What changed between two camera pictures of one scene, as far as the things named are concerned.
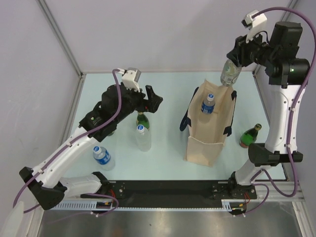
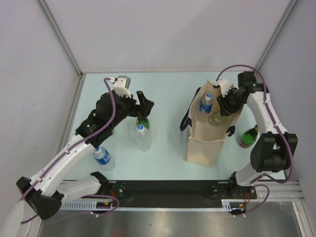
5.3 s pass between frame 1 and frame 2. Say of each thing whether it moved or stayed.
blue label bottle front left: stayed
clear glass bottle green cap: moved
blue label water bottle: stayed
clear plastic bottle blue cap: stayed
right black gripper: moved
